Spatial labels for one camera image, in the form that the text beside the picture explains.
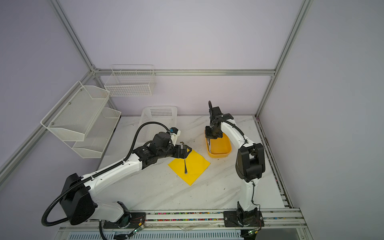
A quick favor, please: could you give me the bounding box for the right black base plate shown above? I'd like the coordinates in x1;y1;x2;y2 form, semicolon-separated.
224;208;265;228

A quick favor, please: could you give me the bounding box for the white plastic perforated basket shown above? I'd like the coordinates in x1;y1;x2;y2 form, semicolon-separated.
137;106;178;143

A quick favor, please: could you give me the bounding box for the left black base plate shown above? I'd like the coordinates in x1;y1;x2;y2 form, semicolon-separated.
103;212;147;229

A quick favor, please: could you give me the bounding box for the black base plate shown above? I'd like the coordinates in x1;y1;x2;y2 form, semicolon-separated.
224;208;265;228
103;212;147;229

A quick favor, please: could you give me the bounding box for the metal spoon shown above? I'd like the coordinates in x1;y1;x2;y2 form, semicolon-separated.
184;159;188;175

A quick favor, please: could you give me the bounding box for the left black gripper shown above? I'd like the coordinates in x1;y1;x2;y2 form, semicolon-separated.
158;143;192;160

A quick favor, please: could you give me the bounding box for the aluminium front rail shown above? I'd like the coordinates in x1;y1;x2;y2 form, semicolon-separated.
56;208;308;233

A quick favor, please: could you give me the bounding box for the left black corrugated cable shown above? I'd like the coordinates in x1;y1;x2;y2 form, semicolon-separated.
41;121;171;240

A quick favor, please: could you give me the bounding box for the yellow plastic tub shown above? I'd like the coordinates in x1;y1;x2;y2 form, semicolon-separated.
206;134;232;159

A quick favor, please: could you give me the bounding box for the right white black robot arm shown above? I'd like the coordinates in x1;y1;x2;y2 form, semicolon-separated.
205;102;266;228

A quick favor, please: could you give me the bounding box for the white wire wall basket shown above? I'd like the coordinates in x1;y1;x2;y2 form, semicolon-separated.
105;65;156;97

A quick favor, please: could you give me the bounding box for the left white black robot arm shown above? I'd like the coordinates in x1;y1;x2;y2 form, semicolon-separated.
60;132;192;225

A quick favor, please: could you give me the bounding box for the lower white mesh shelf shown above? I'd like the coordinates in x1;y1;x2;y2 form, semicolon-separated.
72;108;121;159

